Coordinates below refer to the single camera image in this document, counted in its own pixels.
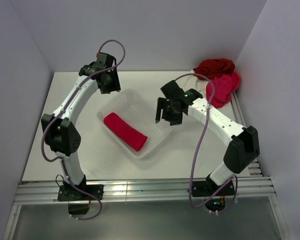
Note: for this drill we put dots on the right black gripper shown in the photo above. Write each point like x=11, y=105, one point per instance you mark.
x=162, y=103

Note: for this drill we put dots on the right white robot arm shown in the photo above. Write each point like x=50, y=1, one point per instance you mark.
x=242, y=142

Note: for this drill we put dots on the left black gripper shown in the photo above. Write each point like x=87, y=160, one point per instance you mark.
x=116, y=85

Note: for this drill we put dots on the white plastic mesh basket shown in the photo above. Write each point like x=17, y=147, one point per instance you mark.
x=136, y=111

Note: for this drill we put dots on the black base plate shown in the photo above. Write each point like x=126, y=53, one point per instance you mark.
x=68, y=194
x=206, y=189

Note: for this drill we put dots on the pink t-shirt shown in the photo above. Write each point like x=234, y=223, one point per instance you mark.
x=225, y=83

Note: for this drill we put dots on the dark red t-shirt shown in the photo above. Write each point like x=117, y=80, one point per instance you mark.
x=215, y=68

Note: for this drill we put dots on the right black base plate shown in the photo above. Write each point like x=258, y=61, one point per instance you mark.
x=206, y=189

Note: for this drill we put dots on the aluminium mounting rail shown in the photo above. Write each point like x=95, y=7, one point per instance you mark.
x=44, y=193

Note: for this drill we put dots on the white t-shirt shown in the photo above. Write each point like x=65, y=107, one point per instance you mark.
x=193, y=82

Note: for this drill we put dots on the bright red t-shirt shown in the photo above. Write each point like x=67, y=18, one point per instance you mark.
x=132, y=137

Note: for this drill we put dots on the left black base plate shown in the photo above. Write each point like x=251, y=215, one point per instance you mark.
x=68, y=194

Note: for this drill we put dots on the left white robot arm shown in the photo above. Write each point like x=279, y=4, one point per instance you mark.
x=59, y=127

